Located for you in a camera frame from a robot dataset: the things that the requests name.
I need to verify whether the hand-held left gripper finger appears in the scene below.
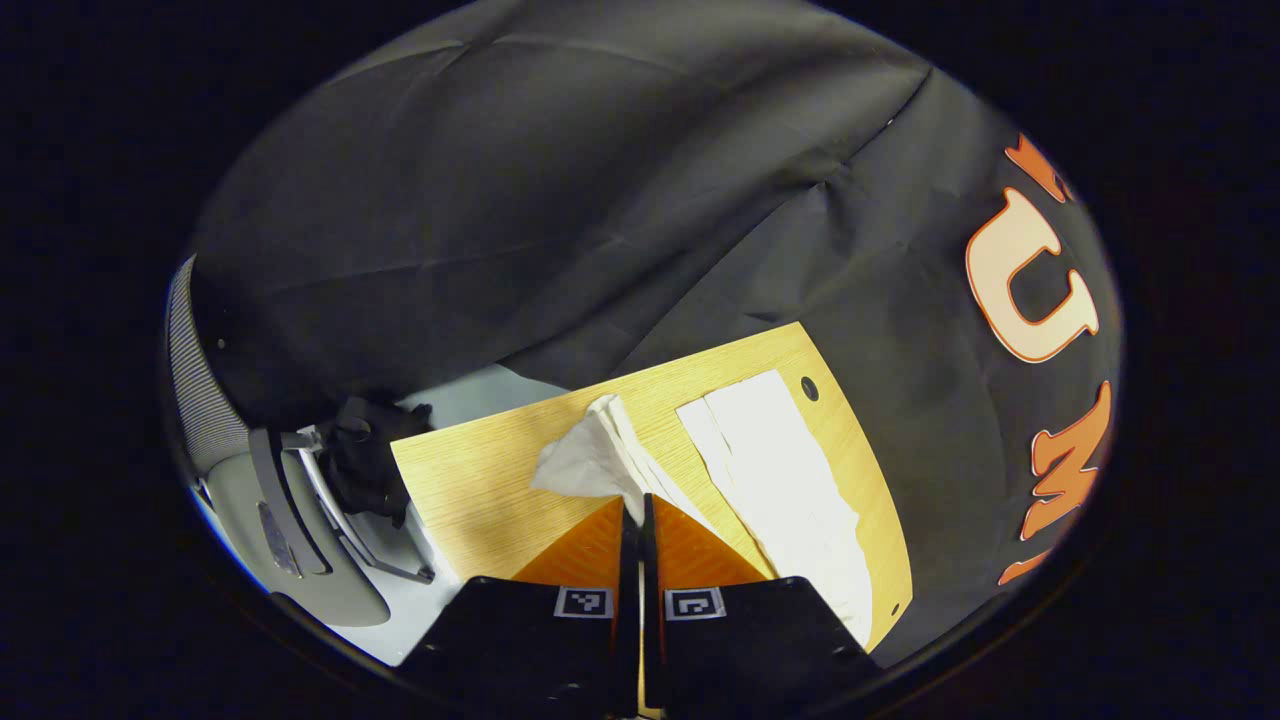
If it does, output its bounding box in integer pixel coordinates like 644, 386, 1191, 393
400, 495, 641, 716
640, 493, 881, 713

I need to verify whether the dark cloth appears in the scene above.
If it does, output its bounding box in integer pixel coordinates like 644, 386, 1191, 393
315, 395, 436, 526

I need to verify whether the black backdrop cloth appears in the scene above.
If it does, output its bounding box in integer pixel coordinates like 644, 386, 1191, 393
190, 0, 1123, 666

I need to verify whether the grey office chair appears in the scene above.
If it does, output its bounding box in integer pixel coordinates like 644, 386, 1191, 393
165, 255, 436, 631

